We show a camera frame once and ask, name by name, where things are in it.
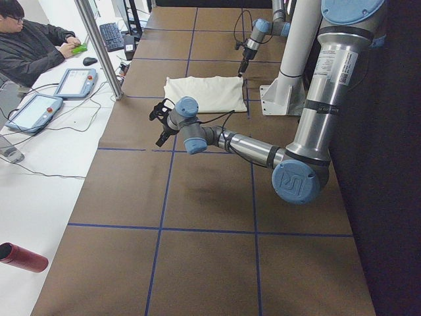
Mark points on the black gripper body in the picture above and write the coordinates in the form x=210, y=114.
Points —
x=166, y=129
x=246, y=54

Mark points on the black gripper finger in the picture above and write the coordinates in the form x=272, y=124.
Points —
x=243, y=67
x=164, y=136

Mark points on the cream long sleeve cat shirt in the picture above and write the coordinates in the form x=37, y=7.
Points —
x=214, y=95

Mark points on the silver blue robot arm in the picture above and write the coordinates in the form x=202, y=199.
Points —
x=260, y=29
x=324, y=41

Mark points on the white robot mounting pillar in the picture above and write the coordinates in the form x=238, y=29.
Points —
x=286, y=94

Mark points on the small black box device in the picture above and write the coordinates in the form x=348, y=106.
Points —
x=129, y=47

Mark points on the brown paper table cover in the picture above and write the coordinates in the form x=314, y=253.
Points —
x=156, y=231

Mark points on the far blue teach pendant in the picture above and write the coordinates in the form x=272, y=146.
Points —
x=76, y=83

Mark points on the blue teach pendant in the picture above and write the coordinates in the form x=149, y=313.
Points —
x=35, y=114
x=76, y=83

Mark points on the black computer mouse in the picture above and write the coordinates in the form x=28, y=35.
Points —
x=89, y=61

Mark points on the black keyboard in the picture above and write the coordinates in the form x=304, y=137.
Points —
x=112, y=38

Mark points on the green small object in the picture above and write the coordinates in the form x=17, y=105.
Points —
x=80, y=49

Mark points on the near blue teach pendant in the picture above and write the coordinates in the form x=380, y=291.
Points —
x=35, y=114

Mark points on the clear water bottle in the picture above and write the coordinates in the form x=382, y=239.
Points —
x=9, y=151

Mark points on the person in black jacket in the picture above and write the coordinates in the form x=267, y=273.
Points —
x=28, y=49

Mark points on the red cylindrical bottle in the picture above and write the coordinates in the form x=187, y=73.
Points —
x=22, y=258

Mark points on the aluminium frame post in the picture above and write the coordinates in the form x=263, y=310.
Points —
x=93, y=32

